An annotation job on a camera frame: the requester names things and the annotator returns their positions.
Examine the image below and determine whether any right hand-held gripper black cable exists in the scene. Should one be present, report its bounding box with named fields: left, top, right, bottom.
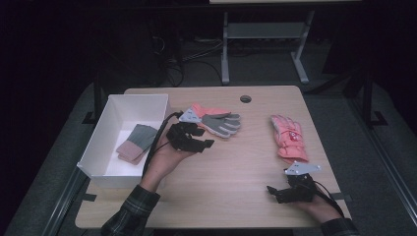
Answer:
left=307, top=180, right=346, bottom=219

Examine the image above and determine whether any aluminium floor rail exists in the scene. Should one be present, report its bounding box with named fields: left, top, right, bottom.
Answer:
left=41, top=166, right=90, bottom=236
left=346, top=97, right=417, bottom=227

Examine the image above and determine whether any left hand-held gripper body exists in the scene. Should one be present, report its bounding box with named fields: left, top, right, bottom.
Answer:
left=165, top=108, right=207, bottom=152

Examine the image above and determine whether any grey metal stand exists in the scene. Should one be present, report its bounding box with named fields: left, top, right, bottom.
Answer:
left=220, top=10, right=316, bottom=86

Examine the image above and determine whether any tangle of black floor cables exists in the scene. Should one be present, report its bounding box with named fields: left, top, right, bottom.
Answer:
left=149, top=32, right=224, bottom=89

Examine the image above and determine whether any person's left hand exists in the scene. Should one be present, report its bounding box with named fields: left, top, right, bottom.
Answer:
left=141, top=137, right=198, bottom=195

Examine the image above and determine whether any grey and pink fingerless mitten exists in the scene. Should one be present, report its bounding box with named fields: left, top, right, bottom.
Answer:
left=117, top=151, right=146, bottom=166
left=115, top=123, right=159, bottom=161

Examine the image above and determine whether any orange glove with grey palm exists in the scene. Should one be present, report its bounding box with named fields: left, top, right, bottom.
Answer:
left=191, top=102, right=242, bottom=139

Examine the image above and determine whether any pink padded ski glove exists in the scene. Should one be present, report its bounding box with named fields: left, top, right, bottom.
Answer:
left=269, top=114, right=310, bottom=164

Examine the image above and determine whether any person's right hand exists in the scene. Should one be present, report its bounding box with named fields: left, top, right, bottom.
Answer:
left=293, top=188, right=342, bottom=224

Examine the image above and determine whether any left hand-held gripper black cable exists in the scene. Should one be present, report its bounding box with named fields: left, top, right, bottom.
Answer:
left=142, top=110, right=184, bottom=179

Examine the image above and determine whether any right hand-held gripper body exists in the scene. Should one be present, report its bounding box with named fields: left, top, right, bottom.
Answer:
left=279, top=160, right=323, bottom=204

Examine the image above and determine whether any hand-held gripper black cable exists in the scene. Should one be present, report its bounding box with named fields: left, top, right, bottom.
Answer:
left=307, top=180, right=346, bottom=219
left=142, top=110, right=184, bottom=179

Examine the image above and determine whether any white cardboard box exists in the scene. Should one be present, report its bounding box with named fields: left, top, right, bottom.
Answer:
left=76, top=93, right=175, bottom=190

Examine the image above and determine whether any black metal post with foot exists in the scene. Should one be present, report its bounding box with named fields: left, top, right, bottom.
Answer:
left=81, top=70, right=105, bottom=125
left=360, top=67, right=389, bottom=128

